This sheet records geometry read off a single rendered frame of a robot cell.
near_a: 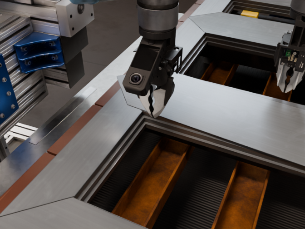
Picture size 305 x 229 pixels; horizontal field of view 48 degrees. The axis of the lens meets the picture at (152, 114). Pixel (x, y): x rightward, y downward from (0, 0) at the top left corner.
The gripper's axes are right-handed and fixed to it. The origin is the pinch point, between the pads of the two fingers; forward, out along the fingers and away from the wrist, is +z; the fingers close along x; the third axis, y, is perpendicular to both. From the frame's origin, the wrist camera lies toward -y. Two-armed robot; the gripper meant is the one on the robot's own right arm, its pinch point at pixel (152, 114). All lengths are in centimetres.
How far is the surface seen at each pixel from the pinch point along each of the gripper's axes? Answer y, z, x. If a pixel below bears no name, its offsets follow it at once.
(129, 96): 4.6, 0.6, 8.4
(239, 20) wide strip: 59, 1, -5
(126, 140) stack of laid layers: -7.9, 2.0, 2.3
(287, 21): 84, 8, -18
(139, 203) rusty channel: -10.9, 17.6, -1.8
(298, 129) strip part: 9.6, 0.7, -29.8
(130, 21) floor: 213, 85, 123
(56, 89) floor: 92, 85, 116
